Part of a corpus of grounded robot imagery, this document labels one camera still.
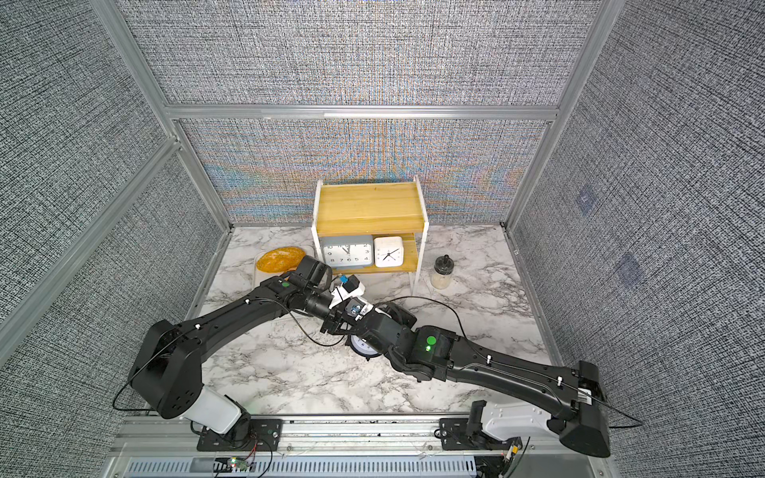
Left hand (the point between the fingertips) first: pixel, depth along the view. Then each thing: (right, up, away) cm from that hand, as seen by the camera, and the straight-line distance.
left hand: (367, 325), depth 74 cm
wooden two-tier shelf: (+1, +29, +6) cm, 30 cm away
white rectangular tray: (-40, +10, +31) cm, 52 cm away
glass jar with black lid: (+23, +11, +22) cm, 34 cm away
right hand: (+5, +6, -2) cm, 8 cm away
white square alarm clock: (+6, +19, +10) cm, 22 cm away
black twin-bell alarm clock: (-1, -6, 0) cm, 6 cm away
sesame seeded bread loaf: (-32, +16, +29) cm, 46 cm away
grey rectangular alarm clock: (-6, +18, +10) cm, 21 cm away
